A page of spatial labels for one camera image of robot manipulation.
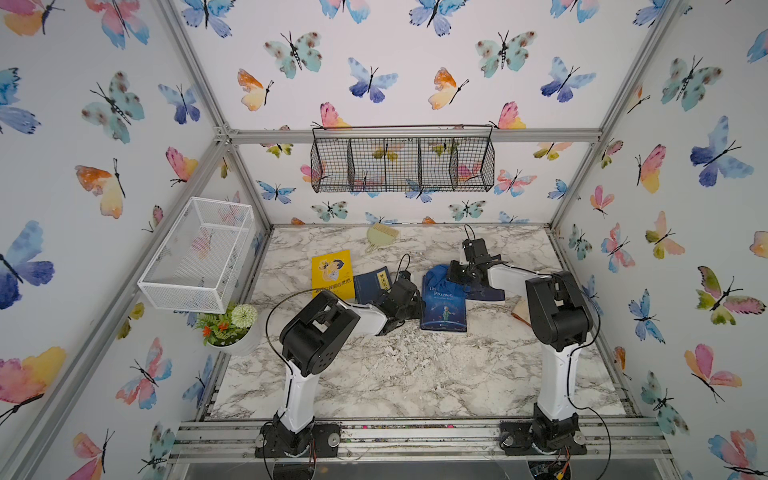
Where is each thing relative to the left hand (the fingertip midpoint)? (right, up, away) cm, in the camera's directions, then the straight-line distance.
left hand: (429, 304), depth 97 cm
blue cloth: (+3, +9, +3) cm, 10 cm away
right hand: (+8, +10, +7) cm, 15 cm away
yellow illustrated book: (-32, +10, +8) cm, 35 cm away
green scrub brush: (-17, +23, +21) cm, 36 cm away
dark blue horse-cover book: (+19, +3, +4) cm, 20 cm away
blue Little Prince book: (+5, -1, -1) cm, 5 cm away
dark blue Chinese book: (-19, +5, +5) cm, 21 cm away
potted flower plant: (-52, -4, -18) cm, 55 cm away
